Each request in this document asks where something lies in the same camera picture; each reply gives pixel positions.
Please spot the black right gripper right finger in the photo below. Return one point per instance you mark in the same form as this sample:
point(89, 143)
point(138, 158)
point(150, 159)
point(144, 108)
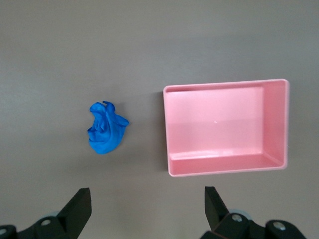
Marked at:
point(216, 214)

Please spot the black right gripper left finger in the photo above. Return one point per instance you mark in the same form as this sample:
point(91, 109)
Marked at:
point(74, 211)

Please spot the blue glove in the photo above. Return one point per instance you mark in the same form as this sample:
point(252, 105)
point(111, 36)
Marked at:
point(104, 134)

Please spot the pink plastic bin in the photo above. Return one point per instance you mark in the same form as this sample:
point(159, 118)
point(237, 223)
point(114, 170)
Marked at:
point(214, 124)

